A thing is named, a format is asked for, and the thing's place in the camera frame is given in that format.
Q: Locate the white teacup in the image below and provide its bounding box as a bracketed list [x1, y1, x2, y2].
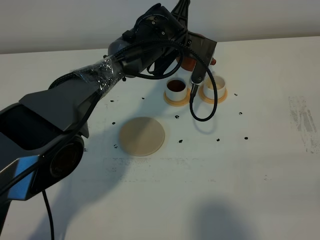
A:
[165, 78, 187, 102]
[203, 75, 226, 100]

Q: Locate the left white teacup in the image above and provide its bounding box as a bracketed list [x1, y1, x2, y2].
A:
[165, 78, 187, 102]

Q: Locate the brown clay teapot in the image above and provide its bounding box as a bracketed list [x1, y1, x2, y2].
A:
[176, 32, 218, 72]

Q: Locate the left orange coaster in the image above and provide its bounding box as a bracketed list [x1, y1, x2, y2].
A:
[163, 88, 191, 107]

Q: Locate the right white teacup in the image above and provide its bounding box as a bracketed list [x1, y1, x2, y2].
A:
[203, 75, 226, 100]

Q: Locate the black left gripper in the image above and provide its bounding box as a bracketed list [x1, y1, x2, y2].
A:
[129, 0, 191, 60]

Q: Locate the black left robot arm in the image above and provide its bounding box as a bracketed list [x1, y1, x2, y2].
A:
[0, 0, 190, 223]

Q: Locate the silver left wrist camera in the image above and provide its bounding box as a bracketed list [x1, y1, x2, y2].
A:
[186, 31, 217, 86]

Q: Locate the right orange coaster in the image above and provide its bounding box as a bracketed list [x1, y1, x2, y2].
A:
[198, 86, 229, 105]

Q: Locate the black left camera cable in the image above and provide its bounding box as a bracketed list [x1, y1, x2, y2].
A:
[41, 37, 218, 240]

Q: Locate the orange coaster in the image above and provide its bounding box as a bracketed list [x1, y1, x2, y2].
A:
[198, 86, 229, 105]
[163, 88, 191, 107]

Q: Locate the beige round teapot saucer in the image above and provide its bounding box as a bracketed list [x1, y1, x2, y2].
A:
[118, 117, 166, 157]

